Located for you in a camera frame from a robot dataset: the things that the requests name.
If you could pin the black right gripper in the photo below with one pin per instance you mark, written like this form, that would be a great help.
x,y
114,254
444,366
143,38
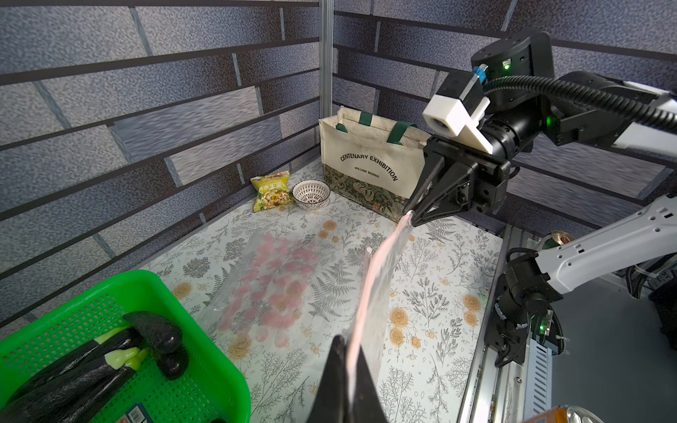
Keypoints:
x,y
457,179

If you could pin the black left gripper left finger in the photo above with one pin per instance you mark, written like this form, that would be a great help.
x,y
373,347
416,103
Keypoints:
x,y
331,404

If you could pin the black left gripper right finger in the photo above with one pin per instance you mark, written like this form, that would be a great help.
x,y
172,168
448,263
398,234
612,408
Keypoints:
x,y
366,407

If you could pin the clear pink-dotted zip-top bag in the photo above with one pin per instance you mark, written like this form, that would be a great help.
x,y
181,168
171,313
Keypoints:
x,y
372,316

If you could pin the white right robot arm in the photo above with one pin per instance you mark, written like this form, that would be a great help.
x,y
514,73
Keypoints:
x,y
588,185

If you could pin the long eggplant centre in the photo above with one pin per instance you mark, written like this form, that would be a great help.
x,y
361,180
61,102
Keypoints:
x,y
47,399

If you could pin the floral patterned table mat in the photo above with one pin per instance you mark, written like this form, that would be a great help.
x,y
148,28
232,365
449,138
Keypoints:
x,y
424,384

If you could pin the green plastic basket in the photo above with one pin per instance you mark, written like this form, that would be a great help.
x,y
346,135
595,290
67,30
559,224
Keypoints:
x,y
211,390

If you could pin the green drink can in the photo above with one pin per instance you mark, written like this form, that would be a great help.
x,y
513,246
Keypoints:
x,y
554,240

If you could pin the small patterned bowl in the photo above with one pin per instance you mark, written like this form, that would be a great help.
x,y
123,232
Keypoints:
x,y
311,195

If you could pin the yellow snack packet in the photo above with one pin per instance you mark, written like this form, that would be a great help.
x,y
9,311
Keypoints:
x,y
272,191

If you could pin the barcode sticker label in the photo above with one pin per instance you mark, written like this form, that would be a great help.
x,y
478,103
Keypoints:
x,y
137,414

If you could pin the tape roll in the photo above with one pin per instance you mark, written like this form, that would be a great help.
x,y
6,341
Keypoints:
x,y
566,414

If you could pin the beige tote bag green handles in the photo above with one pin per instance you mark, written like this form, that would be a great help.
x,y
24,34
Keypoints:
x,y
373,161

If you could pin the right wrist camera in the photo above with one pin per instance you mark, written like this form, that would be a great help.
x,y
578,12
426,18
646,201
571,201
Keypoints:
x,y
458,106

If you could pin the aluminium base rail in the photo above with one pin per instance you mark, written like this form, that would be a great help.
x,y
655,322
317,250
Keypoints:
x,y
515,392

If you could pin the small eggplant at basket wall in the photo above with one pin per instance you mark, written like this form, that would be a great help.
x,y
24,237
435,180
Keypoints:
x,y
174,364

